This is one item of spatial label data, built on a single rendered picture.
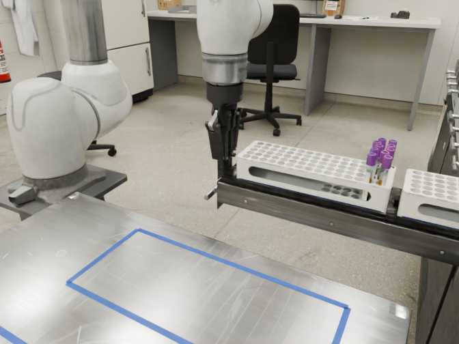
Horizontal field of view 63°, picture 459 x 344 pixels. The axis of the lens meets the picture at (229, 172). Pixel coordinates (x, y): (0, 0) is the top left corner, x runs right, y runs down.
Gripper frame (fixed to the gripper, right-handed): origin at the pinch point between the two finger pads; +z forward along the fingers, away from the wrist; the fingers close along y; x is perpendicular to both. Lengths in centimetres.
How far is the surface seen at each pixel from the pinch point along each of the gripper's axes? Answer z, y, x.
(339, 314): -2.2, -32.0, -32.4
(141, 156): 81, 133, 142
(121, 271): -2.1, -38.0, -3.6
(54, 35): 9, 201, 294
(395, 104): 75, 350, -20
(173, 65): 57, 337, 250
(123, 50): 22, 228, 232
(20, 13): -14, 163, 284
